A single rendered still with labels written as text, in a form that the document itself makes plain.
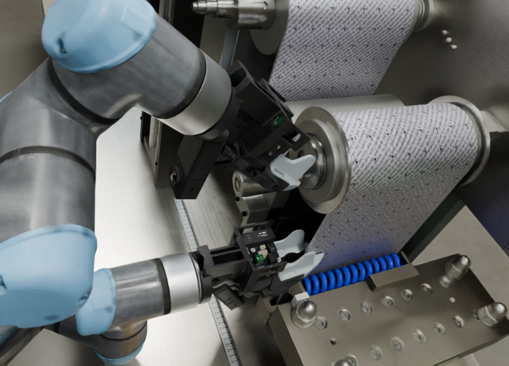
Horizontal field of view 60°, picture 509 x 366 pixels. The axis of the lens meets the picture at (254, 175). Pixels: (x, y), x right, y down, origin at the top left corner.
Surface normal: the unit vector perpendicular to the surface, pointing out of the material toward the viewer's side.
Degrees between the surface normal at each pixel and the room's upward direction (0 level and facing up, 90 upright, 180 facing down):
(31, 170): 3
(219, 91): 56
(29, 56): 0
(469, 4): 90
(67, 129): 24
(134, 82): 95
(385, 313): 0
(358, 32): 88
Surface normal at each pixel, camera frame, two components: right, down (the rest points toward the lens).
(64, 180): 0.64, -0.59
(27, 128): -0.07, -0.62
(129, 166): 0.22, -0.66
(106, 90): 0.11, 0.67
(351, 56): 0.36, 0.76
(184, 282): 0.37, -0.27
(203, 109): 0.50, 0.61
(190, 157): -0.85, -0.03
